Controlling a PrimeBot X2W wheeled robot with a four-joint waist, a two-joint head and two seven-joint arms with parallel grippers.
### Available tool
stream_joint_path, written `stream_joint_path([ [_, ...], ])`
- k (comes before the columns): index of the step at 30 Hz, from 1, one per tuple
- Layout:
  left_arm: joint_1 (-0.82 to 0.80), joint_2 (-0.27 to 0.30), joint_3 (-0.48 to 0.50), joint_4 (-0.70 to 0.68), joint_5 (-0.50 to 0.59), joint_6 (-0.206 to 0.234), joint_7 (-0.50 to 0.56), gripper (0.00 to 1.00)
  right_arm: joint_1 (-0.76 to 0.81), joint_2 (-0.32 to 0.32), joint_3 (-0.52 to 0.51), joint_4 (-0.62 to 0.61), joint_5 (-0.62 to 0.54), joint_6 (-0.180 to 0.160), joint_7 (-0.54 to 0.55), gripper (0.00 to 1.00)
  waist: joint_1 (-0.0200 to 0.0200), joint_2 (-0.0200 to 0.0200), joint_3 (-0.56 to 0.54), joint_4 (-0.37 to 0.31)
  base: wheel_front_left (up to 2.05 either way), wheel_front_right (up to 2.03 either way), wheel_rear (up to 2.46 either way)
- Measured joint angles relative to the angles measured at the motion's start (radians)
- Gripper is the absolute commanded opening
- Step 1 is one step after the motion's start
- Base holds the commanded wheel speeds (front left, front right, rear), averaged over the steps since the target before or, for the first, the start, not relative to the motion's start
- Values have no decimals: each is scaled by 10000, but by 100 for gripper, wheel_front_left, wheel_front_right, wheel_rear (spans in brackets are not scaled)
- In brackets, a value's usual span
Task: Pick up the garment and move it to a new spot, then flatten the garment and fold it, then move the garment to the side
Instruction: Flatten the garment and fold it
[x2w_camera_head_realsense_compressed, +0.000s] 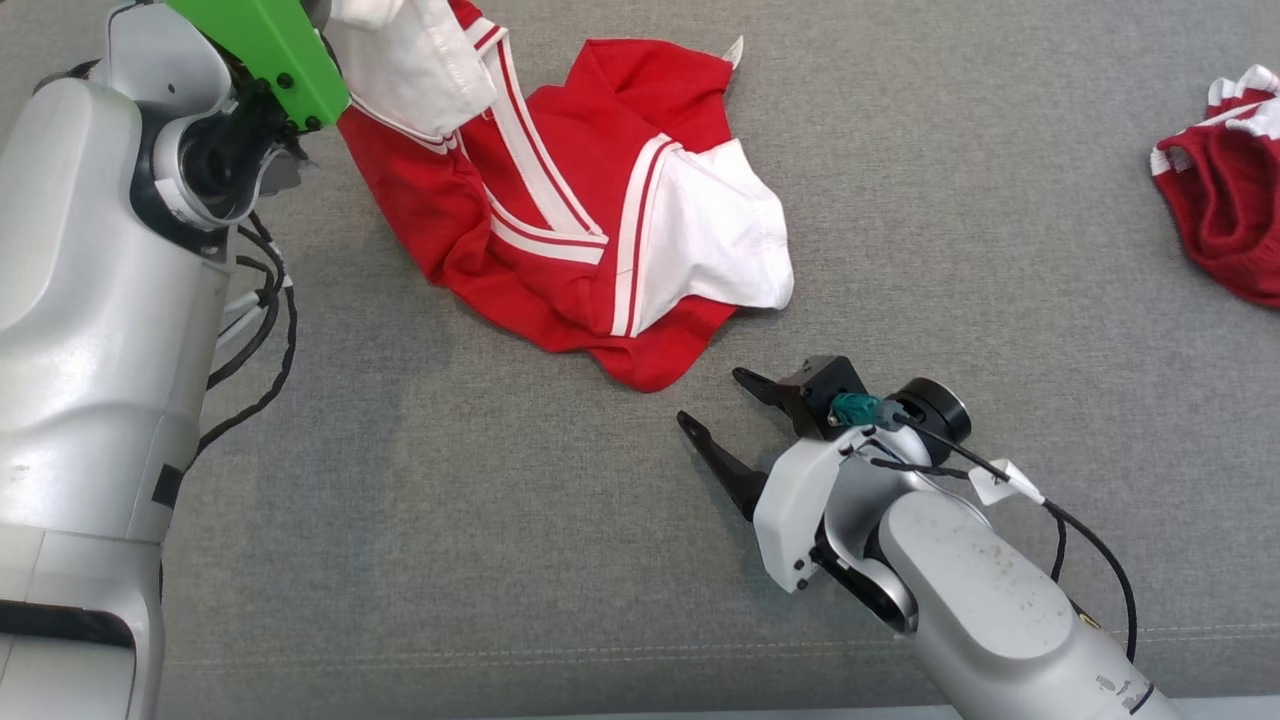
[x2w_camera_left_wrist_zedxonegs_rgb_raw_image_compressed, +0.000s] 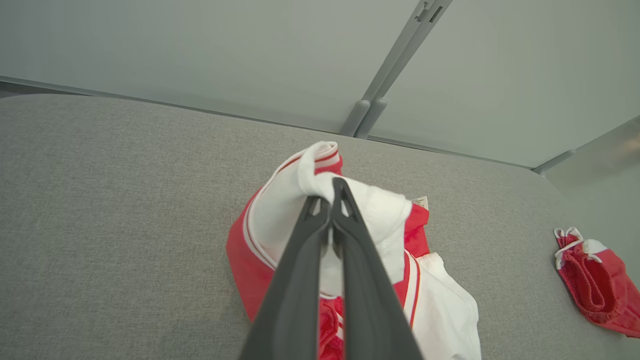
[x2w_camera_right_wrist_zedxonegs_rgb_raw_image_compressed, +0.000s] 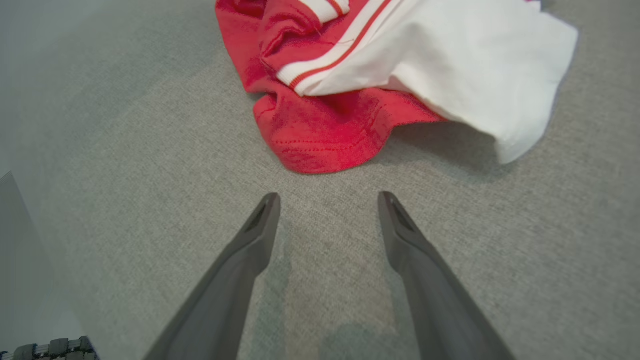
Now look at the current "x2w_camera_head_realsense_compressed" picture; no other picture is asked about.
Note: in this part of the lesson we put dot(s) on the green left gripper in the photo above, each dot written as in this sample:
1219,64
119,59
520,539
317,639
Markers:
275,50

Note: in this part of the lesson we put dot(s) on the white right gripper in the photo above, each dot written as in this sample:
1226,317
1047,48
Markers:
790,510

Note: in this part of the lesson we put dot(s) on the red white basketball jersey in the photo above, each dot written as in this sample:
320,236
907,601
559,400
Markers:
600,120

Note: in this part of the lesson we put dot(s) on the red shorts white side stripe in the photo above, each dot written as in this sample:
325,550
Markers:
1230,210

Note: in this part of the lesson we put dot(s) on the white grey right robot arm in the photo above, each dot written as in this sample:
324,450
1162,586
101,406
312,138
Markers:
980,590

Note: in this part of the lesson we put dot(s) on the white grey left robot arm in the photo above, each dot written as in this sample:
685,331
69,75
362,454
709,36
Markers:
90,300

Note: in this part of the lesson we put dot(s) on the grey fabric sofa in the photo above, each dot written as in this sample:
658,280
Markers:
500,520

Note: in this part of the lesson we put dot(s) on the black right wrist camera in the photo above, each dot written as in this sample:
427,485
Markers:
825,380

